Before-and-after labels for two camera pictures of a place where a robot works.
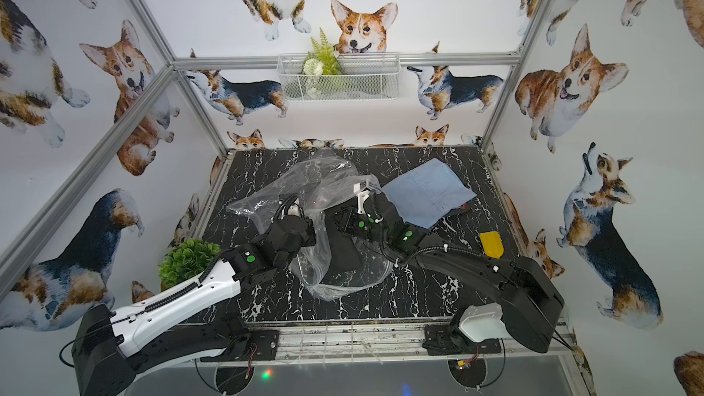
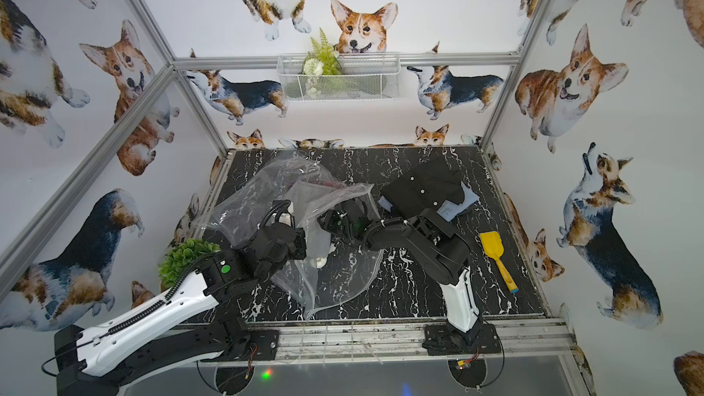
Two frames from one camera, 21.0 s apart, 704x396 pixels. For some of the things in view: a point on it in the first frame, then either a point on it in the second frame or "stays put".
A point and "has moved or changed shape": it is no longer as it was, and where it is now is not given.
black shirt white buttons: (345, 265) to (425, 187)
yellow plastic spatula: (492, 244) stays put
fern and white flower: (321, 61) stays put
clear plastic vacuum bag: (351, 251) has moved or changed shape
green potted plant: (186, 260) stays put
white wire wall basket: (322, 77) stays put
